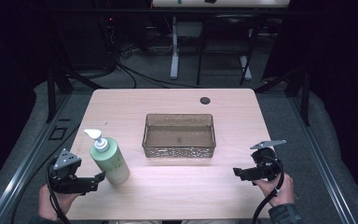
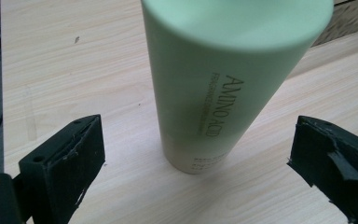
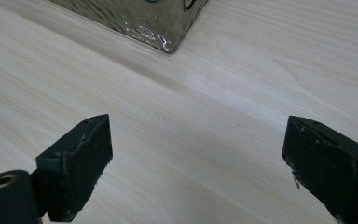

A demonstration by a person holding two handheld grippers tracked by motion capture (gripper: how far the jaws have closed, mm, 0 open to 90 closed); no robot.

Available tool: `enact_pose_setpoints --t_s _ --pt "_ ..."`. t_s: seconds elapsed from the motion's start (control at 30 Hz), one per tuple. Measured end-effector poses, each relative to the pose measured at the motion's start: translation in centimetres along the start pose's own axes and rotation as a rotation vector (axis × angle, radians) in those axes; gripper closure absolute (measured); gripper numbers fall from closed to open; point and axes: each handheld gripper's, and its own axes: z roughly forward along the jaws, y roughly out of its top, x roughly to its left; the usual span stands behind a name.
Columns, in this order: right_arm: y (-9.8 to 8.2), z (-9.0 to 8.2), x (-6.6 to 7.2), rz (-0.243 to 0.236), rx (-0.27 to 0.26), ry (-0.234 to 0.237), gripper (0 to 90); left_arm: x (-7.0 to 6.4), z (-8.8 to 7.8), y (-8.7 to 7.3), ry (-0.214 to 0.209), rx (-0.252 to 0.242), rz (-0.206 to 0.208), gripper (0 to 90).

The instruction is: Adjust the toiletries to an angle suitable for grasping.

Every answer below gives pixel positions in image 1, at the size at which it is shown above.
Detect white desk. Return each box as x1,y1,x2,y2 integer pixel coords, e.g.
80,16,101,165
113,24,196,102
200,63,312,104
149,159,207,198
151,0,291,81

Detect black metal stand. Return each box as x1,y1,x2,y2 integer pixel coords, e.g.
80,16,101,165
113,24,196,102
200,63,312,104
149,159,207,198
44,60,106,124
254,63,312,128

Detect black square floor frame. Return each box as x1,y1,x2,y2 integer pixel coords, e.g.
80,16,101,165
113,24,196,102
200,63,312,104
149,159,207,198
48,125,69,142

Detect black floor cables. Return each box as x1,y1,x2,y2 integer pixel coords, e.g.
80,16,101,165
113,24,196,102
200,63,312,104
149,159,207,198
114,46,201,91

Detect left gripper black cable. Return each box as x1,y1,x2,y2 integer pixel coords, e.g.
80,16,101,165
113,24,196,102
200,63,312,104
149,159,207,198
45,159,73,224

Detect clear brown plastic basket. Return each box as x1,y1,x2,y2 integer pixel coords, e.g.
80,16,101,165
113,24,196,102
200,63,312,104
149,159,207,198
141,113,217,159

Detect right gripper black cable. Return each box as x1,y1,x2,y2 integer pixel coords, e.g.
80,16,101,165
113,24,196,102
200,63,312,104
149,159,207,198
251,154,286,224

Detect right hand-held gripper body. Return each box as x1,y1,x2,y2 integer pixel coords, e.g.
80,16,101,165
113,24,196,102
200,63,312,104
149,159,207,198
244,139,288,182

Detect black chair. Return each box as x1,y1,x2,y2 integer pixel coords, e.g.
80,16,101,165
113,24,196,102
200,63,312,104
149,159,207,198
196,13,263,87

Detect person's left hand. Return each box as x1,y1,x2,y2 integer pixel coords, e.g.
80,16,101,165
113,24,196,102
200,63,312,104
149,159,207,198
37,184,82,222

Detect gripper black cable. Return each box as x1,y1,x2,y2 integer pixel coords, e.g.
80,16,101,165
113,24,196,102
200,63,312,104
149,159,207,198
251,154,286,224
45,159,73,224

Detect green pump bottle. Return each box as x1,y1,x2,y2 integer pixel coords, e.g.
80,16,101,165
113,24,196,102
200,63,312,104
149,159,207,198
83,128,131,187

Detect aluminium floor rail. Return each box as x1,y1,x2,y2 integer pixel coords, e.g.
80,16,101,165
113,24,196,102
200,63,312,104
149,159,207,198
0,92,73,224
286,95,358,224

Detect person's right hand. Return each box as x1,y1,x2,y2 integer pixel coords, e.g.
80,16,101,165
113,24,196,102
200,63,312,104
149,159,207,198
252,172,296,208

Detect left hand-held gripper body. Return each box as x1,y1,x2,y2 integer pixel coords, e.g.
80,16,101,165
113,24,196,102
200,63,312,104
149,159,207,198
48,148,99,195

